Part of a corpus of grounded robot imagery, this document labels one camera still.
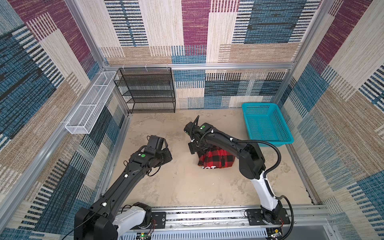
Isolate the black wire shelf rack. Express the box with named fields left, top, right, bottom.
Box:
left=115, top=67, right=176, bottom=114

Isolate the red black plaid shirt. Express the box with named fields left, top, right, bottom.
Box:
left=198, top=146, right=236, bottom=169

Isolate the teal plastic basket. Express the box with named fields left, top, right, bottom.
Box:
left=242, top=103, right=294, bottom=147

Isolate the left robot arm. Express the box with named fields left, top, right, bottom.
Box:
left=74, top=146, right=172, bottom=240

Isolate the aluminium mounting rail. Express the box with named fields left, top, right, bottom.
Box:
left=77, top=204, right=334, bottom=240

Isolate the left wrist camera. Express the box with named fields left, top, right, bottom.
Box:
left=147, top=135, right=168, bottom=151

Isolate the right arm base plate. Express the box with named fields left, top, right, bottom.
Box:
left=244, top=208, right=291, bottom=226

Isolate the white wire mesh tray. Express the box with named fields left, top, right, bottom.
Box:
left=65, top=72, right=117, bottom=135

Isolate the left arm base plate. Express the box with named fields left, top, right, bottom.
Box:
left=150, top=212, right=167, bottom=230

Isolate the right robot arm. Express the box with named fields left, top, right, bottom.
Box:
left=184, top=120, right=284, bottom=225

